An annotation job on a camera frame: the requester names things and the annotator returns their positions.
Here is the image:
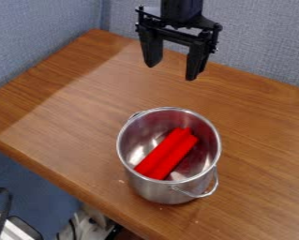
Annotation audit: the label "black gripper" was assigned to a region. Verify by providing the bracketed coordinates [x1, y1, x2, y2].
[136, 4, 224, 81]

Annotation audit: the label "black bag strap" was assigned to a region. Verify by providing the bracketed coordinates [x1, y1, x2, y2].
[0, 187, 14, 240]

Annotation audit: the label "white striped bag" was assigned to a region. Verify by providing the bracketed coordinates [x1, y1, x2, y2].
[0, 216, 45, 240]

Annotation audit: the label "white items under table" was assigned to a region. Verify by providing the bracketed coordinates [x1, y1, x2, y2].
[54, 204, 119, 240]

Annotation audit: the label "metal pot with handle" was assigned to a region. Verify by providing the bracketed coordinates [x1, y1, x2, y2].
[117, 107, 222, 204]

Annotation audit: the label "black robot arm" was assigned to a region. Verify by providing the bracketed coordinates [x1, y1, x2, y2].
[136, 0, 224, 81]

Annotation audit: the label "red block object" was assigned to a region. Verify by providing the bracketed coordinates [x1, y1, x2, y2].
[134, 127, 198, 180]

